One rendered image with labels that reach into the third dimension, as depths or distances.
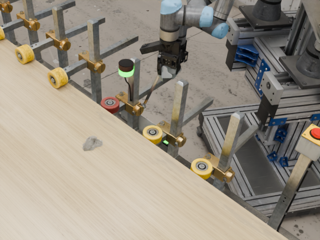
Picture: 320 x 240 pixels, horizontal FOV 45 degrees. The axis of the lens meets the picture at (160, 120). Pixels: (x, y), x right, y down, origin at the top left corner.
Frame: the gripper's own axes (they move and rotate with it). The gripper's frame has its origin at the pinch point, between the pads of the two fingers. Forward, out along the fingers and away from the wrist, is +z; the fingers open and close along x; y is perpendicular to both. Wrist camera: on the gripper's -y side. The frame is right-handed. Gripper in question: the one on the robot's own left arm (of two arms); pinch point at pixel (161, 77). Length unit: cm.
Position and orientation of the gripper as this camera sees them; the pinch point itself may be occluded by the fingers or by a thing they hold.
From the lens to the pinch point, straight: 165.9
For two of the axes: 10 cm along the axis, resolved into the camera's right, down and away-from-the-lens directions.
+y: 9.3, 2.8, -2.4
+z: -0.5, 7.4, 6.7
